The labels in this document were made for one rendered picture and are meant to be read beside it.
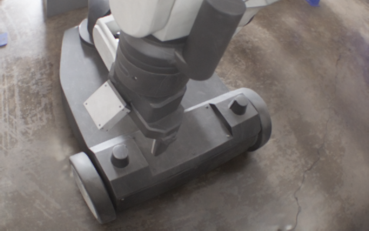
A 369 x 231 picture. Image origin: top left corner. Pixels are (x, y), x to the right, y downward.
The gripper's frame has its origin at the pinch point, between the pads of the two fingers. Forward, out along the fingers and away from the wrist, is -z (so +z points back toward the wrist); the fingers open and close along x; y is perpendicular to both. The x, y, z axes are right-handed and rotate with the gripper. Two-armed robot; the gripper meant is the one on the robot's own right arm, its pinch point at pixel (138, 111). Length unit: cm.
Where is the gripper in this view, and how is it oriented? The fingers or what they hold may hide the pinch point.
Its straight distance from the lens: 47.8
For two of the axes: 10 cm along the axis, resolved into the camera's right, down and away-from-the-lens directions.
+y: 7.7, -4.5, 4.5
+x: 6.0, 7.5, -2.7
